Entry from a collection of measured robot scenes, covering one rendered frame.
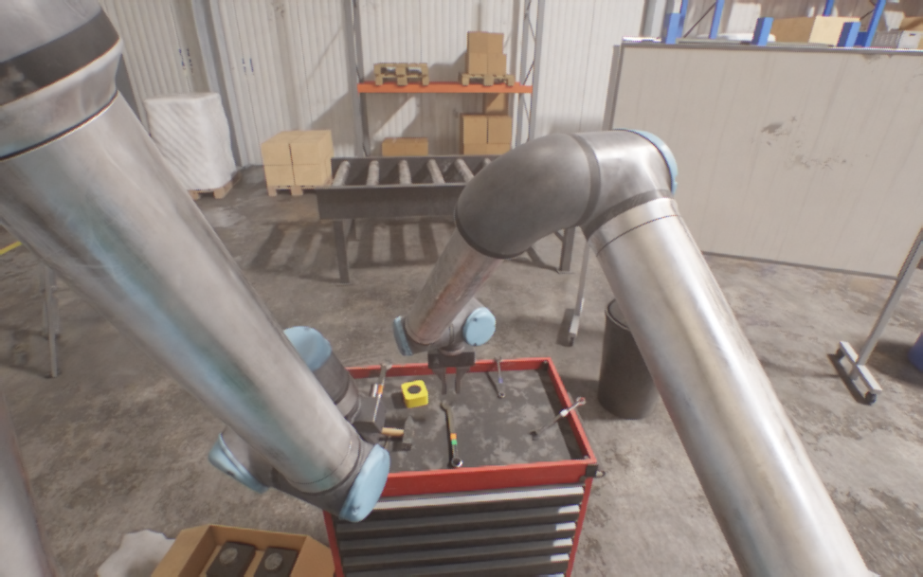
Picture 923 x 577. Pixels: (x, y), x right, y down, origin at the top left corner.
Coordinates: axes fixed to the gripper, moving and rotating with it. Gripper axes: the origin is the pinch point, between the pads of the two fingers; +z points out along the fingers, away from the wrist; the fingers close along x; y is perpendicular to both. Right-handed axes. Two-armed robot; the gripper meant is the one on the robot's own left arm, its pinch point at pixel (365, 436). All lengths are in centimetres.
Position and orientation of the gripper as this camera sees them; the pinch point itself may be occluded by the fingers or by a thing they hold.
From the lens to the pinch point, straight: 96.0
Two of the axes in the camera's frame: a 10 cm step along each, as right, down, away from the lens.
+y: 1.0, -7.8, 6.2
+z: 1.5, 6.3, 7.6
